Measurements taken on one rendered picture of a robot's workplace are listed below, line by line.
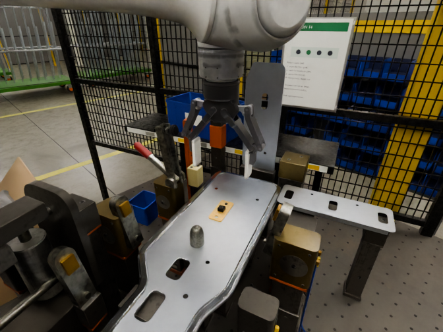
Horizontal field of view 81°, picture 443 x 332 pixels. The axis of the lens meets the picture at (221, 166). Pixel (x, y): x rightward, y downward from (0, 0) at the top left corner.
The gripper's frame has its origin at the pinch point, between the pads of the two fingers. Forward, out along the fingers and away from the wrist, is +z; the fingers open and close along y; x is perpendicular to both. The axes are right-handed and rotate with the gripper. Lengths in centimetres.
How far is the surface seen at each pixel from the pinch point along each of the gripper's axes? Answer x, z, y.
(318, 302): 7, 44, 29
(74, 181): 88, 114, -212
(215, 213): -2.0, 13.2, -0.7
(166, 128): -0.7, -7.3, -14.7
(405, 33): 163, -24, 49
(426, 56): 58, -21, 44
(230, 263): -14.9, 13.5, 9.2
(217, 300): -23.0, 13.8, 10.3
